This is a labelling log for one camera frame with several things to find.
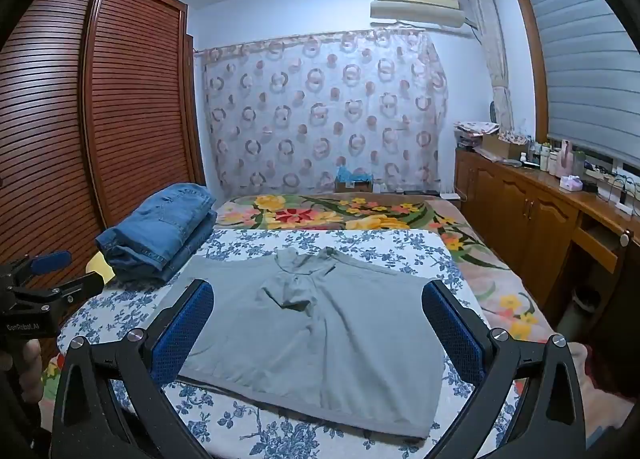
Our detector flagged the person's left hand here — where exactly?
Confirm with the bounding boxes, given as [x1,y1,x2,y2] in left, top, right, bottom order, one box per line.
[11,338,46,406]

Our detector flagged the open cardboard box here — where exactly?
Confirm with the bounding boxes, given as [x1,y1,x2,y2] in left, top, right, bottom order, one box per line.
[481,133,531,162]

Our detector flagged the blue floral bed sheet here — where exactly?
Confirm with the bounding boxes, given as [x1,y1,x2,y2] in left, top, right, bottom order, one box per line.
[57,228,521,459]

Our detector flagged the row of toiletry bottles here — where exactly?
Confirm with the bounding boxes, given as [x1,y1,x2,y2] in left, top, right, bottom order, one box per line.
[520,139,586,177]

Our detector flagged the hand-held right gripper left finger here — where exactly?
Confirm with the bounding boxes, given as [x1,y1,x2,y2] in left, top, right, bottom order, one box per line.
[50,279,216,459]

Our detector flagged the folded blue jeans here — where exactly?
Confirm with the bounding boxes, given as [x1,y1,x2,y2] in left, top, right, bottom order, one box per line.
[95,183,217,285]

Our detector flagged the colourful flower blanket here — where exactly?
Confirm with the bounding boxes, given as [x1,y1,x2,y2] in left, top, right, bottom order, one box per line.
[215,193,640,412]

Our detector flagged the grey sock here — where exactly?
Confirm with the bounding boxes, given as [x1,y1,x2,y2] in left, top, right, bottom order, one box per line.
[159,246,453,440]

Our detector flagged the white power strip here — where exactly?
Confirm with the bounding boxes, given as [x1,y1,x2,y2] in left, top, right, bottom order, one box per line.
[582,164,640,190]

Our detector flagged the grey window blind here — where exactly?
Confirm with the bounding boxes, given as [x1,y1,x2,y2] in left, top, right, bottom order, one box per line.
[525,0,640,160]

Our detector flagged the wooden sideboard cabinet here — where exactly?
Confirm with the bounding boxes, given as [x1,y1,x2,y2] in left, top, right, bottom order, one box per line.
[454,146,640,325]

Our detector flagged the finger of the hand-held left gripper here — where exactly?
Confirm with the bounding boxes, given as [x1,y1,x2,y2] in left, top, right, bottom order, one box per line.
[7,250,73,286]
[37,273,107,305]

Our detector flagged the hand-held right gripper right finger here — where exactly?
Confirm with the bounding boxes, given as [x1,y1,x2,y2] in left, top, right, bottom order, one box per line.
[421,280,595,459]

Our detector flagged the stack of printed cloths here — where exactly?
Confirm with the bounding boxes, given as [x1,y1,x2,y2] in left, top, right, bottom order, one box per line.
[454,120,501,150]

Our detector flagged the brown slatted wardrobe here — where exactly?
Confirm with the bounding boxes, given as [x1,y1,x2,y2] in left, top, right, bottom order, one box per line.
[0,0,208,340]

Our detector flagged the tied floral curtain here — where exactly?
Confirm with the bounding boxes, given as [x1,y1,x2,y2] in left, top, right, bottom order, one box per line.
[467,0,516,137]

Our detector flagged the cardboard box with blue cloth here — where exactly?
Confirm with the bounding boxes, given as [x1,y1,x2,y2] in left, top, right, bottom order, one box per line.
[335,164,375,194]

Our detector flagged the cream air conditioner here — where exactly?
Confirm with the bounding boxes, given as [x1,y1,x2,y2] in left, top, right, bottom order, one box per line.
[370,0,476,30]

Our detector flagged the wooden window frame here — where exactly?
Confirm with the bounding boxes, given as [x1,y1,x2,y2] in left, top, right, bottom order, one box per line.
[507,0,640,174]

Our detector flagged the circle print curtain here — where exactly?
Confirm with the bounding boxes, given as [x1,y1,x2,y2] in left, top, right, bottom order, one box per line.
[195,28,449,196]

